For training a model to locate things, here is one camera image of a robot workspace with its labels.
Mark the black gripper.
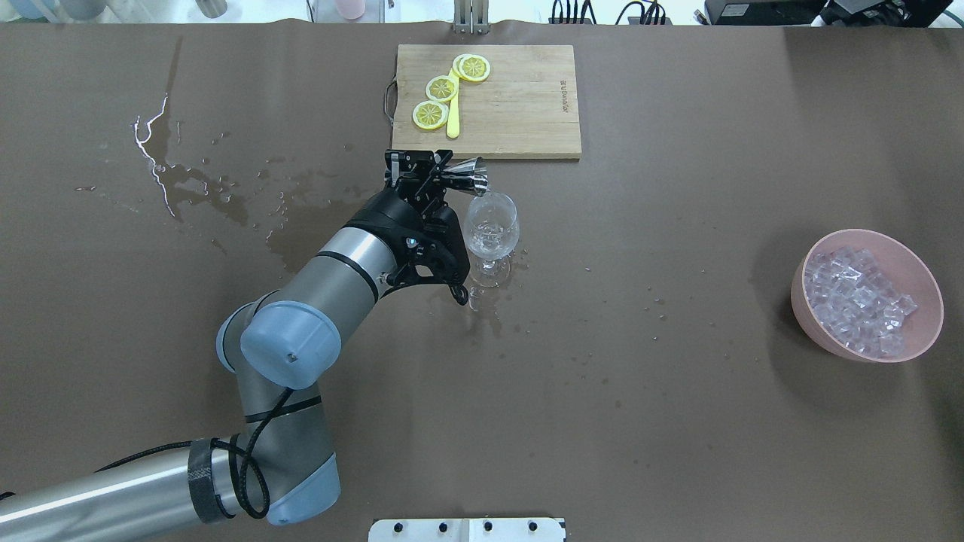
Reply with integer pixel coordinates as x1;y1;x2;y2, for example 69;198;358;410
348;150;469;288

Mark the steel cocktail jigger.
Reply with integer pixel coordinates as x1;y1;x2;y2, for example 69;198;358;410
445;157;490;196

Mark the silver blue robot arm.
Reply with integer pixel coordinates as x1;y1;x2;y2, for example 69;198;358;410
2;150;489;541

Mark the clear wine glass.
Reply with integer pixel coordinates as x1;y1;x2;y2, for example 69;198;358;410
462;191;520;288

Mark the clear ice cubes pile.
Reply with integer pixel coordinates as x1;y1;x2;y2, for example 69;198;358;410
803;245;919;359

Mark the yellow lemon slice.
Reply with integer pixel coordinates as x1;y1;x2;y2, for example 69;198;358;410
425;75;460;104
452;53;492;83
412;100;449;130

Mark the yellow plastic stick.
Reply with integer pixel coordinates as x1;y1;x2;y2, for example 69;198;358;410
445;68;461;140

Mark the bamboo cutting board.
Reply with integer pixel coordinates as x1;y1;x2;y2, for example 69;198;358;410
390;44;582;159

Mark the pink cup on scale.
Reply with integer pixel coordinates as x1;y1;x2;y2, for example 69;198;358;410
334;0;366;20

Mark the pink bowl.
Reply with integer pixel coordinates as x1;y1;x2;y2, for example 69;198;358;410
791;229;944;364

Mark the aluminium frame post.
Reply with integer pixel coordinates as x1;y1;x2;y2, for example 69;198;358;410
452;0;491;35

